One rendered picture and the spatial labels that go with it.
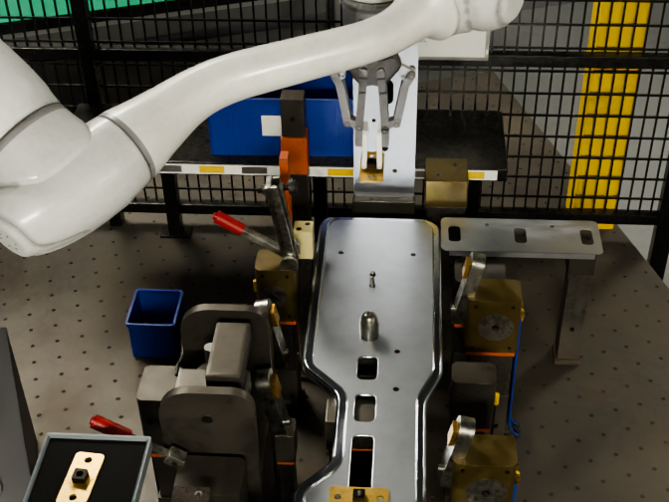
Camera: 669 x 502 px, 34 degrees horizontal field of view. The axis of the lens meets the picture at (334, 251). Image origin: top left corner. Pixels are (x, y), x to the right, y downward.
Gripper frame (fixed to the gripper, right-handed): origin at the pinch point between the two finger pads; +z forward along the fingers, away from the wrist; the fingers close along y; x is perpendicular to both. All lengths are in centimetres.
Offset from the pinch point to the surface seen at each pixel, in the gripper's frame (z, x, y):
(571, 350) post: 55, 14, 39
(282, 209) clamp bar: 12.0, -1.2, -14.6
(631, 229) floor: 128, 152, 82
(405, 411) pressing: 29.2, -29.0, 6.4
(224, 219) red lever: 15.2, -0.2, -24.5
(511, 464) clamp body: 25, -43, 21
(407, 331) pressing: 29.1, -10.9, 6.5
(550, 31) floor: 128, 293, 67
